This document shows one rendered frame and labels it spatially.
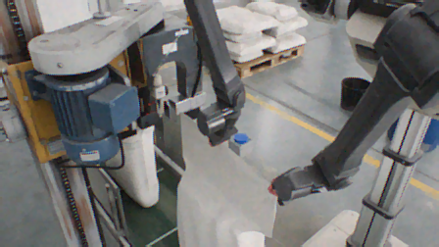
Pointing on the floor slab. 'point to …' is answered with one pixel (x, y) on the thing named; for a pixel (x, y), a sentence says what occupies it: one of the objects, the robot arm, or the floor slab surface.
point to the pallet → (267, 61)
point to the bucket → (353, 92)
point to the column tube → (50, 175)
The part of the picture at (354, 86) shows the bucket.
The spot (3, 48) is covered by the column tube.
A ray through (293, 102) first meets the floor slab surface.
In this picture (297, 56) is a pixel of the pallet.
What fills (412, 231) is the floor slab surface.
